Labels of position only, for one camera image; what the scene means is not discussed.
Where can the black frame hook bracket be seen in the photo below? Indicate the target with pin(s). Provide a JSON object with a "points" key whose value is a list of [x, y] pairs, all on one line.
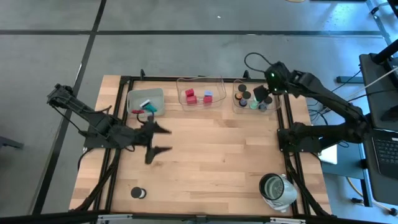
{"points": [[246, 74], [142, 73]]}

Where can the black laptop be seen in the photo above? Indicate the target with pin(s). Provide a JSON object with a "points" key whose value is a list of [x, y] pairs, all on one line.
{"points": [[387, 152]]}

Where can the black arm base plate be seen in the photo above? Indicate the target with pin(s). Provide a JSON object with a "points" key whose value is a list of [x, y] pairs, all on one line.
{"points": [[298, 148], [93, 143]]}

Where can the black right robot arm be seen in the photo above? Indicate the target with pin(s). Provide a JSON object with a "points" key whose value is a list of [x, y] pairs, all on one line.
{"points": [[326, 96]]}

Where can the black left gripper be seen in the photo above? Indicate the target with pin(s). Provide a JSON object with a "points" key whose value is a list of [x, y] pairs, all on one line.
{"points": [[148, 137]]}

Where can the white box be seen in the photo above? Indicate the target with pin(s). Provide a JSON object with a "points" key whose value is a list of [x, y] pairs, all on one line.
{"points": [[329, 155]]}

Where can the black hourglass white sand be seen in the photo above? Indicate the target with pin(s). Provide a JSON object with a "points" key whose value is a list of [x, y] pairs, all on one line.
{"points": [[136, 192]]}

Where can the grey chair leg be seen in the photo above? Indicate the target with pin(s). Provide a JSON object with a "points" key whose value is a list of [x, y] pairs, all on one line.
{"points": [[9, 142]]}

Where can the teal device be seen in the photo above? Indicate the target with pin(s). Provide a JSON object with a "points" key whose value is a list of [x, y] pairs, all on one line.
{"points": [[151, 108]]}

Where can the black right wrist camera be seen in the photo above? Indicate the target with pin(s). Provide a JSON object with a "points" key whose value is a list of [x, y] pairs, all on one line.
{"points": [[260, 92]]}

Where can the mint green hourglass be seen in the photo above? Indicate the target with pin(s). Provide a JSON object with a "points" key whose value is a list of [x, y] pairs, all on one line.
{"points": [[254, 105]]}

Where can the clear plastic bin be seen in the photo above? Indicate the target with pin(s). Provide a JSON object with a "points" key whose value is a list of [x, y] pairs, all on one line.
{"points": [[199, 85], [252, 84]]}

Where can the grey opaque plastic bin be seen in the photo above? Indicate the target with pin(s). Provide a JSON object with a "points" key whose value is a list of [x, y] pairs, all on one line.
{"points": [[155, 96]]}

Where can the white mug dark inside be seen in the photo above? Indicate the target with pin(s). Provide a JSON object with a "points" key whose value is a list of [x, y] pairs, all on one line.
{"points": [[287, 193]]}

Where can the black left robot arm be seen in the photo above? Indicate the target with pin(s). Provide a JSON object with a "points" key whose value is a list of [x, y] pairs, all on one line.
{"points": [[102, 127]]}

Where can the black stand foot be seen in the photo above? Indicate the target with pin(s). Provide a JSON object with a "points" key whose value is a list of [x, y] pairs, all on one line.
{"points": [[348, 80]]}

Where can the black hourglass grey sand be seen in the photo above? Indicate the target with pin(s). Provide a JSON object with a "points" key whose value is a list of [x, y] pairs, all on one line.
{"points": [[263, 108]]}

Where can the black equipment cart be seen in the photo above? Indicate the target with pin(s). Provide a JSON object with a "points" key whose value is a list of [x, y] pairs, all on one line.
{"points": [[373, 93]]}

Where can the black gantry bar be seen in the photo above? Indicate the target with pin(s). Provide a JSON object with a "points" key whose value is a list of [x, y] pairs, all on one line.
{"points": [[46, 217]]}

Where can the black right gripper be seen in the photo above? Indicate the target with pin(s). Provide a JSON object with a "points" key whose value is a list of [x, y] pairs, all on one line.
{"points": [[272, 92]]}

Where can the red device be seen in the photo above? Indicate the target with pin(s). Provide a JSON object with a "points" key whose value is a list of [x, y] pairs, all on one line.
{"points": [[136, 111]]}

